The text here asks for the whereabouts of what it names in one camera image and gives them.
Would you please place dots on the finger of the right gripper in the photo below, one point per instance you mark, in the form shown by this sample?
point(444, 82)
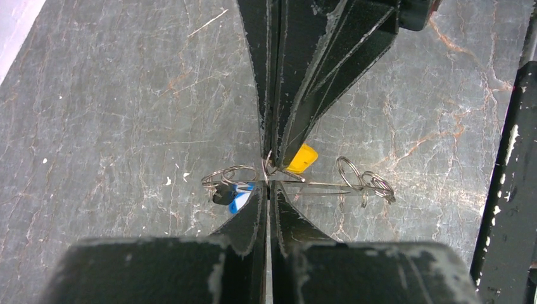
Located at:
point(261, 22)
point(324, 48)

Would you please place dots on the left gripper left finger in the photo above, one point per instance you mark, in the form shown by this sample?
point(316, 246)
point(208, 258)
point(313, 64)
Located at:
point(227, 266)

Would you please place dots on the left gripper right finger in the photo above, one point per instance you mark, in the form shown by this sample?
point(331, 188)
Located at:
point(308, 266)

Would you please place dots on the large metal keyring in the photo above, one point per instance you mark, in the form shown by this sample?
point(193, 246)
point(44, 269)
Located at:
point(354, 182)

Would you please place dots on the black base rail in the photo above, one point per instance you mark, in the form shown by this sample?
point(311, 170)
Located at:
point(504, 261)

